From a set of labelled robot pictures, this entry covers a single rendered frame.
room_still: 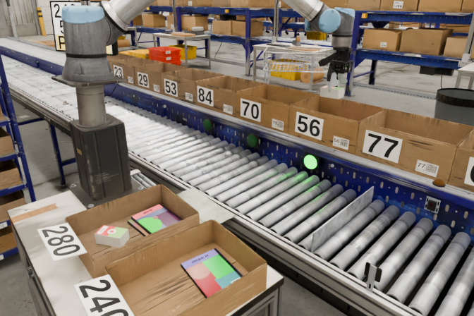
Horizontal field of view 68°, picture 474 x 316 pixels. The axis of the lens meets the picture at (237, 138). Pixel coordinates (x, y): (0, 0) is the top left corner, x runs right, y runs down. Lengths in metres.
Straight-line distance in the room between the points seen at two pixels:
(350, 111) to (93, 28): 1.32
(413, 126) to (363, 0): 4.91
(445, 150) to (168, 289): 1.12
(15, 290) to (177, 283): 1.52
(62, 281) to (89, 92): 0.69
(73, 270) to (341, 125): 1.23
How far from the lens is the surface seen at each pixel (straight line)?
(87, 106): 1.53
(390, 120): 1.92
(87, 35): 1.47
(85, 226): 1.44
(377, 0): 6.56
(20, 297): 2.49
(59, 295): 1.24
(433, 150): 1.58
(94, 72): 1.47
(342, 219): 1.45
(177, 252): 1.24
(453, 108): 4.20
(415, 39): 6.06
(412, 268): 1.34
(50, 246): 1.24
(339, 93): 1.76
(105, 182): 1.61
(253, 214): 1.46
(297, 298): 2.19
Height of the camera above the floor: 1.56
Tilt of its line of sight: 22 degrees down
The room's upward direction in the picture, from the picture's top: straight up
